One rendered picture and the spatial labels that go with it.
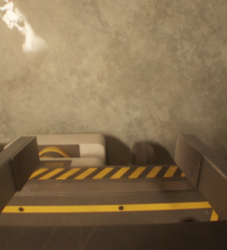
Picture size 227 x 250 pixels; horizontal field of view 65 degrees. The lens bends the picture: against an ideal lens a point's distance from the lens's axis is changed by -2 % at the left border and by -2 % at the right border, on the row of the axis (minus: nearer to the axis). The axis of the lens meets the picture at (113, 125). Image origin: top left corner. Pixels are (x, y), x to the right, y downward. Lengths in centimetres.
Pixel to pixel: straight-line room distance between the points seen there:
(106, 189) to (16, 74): 45
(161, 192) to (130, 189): 5
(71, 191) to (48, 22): 46
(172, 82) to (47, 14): 40
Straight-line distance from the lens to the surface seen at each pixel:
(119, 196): 30
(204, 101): 64
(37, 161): 17
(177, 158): 17
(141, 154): 48
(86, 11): 58
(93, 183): 29
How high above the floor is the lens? 55
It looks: 73 degrees down
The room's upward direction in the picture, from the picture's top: 174 degrees clockwise
